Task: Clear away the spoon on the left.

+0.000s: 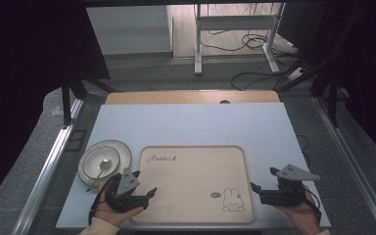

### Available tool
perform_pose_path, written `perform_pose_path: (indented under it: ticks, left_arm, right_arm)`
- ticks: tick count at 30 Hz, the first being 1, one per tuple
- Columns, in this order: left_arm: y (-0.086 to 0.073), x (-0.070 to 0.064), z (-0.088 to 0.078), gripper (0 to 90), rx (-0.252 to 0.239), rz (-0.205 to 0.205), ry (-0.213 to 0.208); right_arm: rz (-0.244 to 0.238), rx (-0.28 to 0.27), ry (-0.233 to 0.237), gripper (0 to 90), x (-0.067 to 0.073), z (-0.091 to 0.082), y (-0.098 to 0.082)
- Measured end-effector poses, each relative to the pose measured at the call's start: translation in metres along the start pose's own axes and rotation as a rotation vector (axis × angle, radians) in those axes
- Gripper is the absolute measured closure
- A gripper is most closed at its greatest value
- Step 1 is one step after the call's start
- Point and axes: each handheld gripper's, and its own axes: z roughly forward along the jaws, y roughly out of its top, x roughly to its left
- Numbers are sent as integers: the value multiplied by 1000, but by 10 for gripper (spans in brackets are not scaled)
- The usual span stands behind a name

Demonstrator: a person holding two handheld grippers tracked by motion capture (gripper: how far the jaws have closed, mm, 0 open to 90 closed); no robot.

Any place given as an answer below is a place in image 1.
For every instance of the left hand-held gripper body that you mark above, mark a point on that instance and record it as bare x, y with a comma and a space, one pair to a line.
124, 187

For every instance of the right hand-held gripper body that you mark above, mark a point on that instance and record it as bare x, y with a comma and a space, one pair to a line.
285, 192

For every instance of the white plate with dark rim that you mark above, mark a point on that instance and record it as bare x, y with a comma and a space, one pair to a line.
124, 153

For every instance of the metal spoon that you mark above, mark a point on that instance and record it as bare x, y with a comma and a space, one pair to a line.
103, 164

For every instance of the white bowl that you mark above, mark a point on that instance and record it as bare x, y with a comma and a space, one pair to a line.
94, 164

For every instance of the beige tray with rabbit print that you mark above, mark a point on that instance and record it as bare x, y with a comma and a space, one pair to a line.
194, 184

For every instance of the person's right hand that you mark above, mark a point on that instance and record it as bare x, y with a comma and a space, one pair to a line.
302, 215

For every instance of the person's left hand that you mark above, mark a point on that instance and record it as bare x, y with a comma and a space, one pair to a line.
112, 213

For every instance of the wooden table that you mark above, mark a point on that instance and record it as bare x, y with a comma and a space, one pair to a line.
189, 97

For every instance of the black metal stand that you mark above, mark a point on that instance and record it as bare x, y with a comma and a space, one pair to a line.
66, 104
332, 98

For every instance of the white power strip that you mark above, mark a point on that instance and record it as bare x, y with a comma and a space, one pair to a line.
296, 73

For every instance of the aluminium rail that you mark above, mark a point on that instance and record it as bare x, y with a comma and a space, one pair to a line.
42, 182
355, 169

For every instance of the white desk frame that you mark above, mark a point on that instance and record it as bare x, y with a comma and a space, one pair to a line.
238, 23

